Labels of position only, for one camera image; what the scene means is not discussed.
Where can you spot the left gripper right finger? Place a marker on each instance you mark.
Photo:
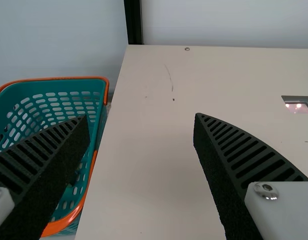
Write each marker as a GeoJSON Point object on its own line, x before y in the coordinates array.
{"type": "Point", "coordinates": [244, 170]}

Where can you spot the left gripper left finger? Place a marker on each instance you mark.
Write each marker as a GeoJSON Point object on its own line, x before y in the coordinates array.
{"type": "Point", "coordinates": [43, 162]}

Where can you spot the teal shopping basket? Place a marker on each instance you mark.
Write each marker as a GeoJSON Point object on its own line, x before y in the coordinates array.
{"type": "Point", "coordinates": [43, 100]}

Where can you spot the black post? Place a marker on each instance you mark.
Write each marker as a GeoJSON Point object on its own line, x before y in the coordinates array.
{"type": "Point", "coordinates": [133, 22]}

